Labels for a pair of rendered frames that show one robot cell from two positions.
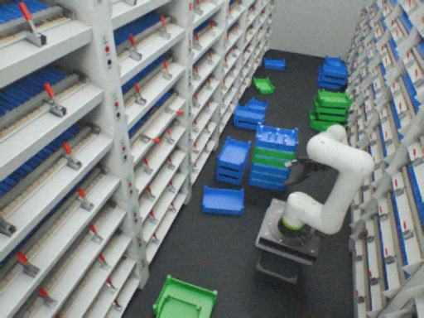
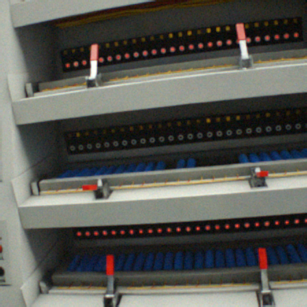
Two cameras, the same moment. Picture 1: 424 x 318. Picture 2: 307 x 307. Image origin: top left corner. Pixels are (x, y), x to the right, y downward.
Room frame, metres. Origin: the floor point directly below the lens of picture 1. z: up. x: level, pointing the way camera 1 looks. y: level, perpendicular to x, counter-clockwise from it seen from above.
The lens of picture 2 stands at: (1.17, -0.29, 0.93)
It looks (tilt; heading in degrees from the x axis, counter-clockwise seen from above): 3 degrees up; 84
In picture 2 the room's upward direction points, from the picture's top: 5 degrees counter-clockwise
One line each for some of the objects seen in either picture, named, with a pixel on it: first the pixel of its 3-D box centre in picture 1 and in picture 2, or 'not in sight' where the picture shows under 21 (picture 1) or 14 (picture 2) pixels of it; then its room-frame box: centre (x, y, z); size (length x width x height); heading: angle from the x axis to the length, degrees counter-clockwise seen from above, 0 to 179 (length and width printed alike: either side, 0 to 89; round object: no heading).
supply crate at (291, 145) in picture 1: (277, 137); not in sight; (1.90, -0.47, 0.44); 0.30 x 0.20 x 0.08; 80
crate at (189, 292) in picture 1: (185, 302); not in sight; (0.81, 0.10, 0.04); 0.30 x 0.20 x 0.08; 74
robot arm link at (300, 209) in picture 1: (299, 210); not in sight; (1.13, -0.49, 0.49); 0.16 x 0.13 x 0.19; 59
